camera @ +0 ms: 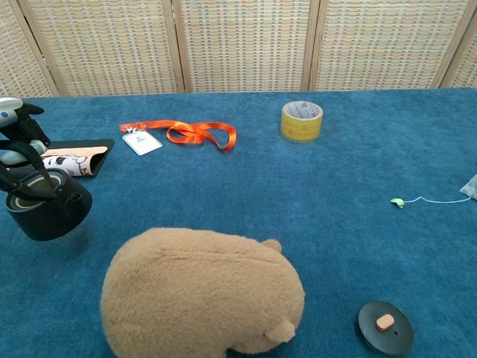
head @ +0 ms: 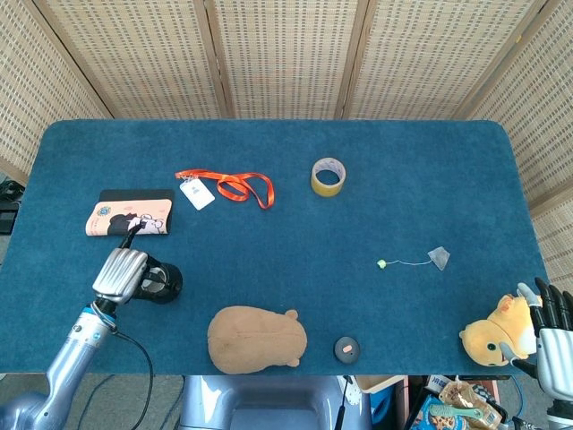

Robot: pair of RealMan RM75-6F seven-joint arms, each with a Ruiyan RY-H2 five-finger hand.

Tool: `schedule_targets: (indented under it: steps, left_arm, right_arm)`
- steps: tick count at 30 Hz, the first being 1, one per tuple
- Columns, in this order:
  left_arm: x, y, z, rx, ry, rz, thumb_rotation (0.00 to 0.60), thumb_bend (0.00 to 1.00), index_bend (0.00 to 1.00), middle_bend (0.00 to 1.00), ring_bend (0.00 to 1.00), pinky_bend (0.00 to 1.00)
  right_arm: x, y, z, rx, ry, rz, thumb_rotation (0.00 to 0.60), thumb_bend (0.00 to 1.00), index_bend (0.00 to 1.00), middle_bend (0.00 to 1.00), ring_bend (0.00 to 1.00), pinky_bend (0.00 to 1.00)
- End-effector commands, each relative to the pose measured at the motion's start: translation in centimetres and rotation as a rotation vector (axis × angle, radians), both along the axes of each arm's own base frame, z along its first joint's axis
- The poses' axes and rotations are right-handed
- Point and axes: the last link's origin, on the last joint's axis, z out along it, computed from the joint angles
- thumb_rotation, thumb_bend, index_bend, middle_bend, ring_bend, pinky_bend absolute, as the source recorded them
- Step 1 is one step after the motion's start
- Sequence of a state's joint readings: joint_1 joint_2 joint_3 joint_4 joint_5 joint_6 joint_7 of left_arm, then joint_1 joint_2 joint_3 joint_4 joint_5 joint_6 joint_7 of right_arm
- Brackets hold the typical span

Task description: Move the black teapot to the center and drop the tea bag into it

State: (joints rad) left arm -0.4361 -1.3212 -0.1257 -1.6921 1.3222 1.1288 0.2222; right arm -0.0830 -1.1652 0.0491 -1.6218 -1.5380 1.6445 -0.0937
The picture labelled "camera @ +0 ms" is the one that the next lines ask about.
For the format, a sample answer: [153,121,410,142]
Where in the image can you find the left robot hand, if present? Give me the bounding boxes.
[0,97,51,168]

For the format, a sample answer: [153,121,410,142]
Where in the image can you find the black teapot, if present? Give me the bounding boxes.
[0,143,93,242]

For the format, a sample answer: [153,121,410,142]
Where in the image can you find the tea bag with green tag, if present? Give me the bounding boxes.
[390,172,477,209]

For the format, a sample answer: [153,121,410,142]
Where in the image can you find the black teapot lid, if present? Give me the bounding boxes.
[358,301,414,357]

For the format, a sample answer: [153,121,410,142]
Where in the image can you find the rolled cartoon mouse pad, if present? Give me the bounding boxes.
[39,139,116,180]

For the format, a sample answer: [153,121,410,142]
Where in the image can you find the woven folding screen panel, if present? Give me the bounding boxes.
[18,0,186,97]
[0,0,60,101]
[308,0,476,92]
[441,10,477,90]
[171,0,320,93]

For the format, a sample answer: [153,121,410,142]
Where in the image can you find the white ID badge holder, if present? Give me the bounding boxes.
[121,128,164,157]

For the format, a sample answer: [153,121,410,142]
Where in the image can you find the blue carpet table cover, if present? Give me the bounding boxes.
[0,87,477,358]

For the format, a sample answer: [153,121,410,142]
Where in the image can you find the brown plush capybara toy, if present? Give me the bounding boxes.
[99,227,306,358]

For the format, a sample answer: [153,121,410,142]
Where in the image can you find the yellow packing tape roll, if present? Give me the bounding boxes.
[279,100,324,143]

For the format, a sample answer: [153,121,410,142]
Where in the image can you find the orange lanyard strap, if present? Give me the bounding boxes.
[119,119,238,153]

